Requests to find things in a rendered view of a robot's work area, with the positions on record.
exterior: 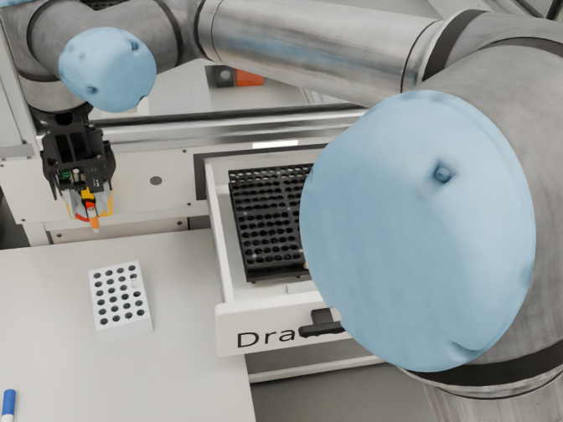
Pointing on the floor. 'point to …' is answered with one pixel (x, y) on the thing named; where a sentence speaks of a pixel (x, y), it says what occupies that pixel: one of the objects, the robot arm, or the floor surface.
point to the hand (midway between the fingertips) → (90, 205)
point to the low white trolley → (225, 389)
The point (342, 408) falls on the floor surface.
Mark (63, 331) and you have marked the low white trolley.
